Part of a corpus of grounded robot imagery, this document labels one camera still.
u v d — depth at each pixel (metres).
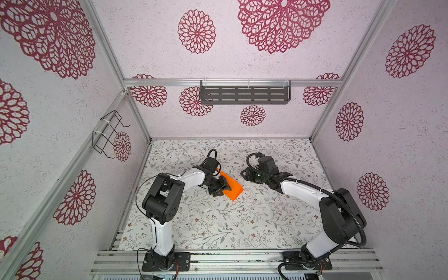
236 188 0.92
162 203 0.51
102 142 0.75
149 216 0.52
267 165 0.70
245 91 0.94
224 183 0.85
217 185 0.83
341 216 0.45
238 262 0.75
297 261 0.74
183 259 0.75
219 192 0.86
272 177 0.69
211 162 0.80
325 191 0.50
